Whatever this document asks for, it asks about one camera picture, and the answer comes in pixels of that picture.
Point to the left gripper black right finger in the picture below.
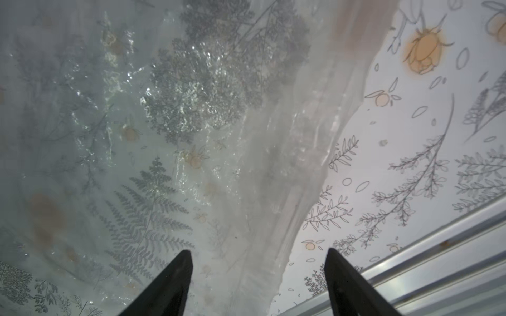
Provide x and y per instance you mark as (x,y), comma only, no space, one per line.
(349,293)

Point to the clear plastic vacuum bag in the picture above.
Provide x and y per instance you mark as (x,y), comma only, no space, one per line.
(143,136)

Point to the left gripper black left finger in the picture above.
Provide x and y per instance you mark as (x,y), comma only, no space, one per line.
(167,294)

